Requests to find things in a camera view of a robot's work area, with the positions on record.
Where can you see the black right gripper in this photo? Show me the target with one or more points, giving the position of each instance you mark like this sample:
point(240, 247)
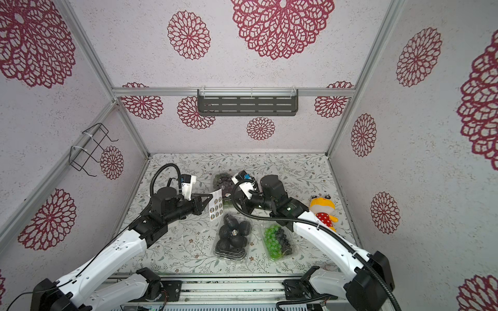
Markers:
point(252, 198)

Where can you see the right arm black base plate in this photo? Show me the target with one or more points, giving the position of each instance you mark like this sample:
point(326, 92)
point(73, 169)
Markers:
point(296, 289)

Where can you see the black wire wall rack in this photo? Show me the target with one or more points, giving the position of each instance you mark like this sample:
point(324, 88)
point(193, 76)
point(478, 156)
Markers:
point(80, 155)

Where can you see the yellow red plush toy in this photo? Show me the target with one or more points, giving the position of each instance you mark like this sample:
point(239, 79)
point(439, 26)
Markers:
point(323, 208)

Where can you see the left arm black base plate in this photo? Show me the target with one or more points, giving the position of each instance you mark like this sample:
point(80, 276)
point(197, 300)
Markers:
point(157, 291)

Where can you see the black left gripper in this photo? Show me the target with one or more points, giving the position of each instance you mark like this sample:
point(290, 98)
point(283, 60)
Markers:
point(200, 207)

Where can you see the sticker label sheet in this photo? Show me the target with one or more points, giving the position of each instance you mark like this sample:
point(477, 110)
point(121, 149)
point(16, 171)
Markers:
point(215, 206)

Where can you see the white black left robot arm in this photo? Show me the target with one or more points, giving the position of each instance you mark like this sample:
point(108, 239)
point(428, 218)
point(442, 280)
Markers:
point(78, 290)

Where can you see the clear box green grapes blueberries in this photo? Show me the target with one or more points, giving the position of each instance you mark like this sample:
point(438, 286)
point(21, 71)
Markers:
point(277, 241)

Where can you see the clear box purple grapes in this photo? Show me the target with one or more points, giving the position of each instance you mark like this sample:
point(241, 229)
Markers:
point(223, 181)

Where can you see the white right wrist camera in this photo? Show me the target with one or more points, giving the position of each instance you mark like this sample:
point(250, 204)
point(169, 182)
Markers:
point(248, 186)

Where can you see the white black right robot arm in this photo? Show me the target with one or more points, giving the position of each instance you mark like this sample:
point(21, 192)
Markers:
point(273, 204)

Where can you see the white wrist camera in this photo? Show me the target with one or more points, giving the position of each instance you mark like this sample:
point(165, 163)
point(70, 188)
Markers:
point(187, 182)
point(248, 186)

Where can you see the grey metal wall shelf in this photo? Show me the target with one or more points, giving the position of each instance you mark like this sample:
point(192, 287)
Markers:
point(248, 103)

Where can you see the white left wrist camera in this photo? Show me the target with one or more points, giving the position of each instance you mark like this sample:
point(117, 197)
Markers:
point(187, 182)

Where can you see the aluminium mounting rail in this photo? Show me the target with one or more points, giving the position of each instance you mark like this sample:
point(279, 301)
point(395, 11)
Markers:
point(249, 289)

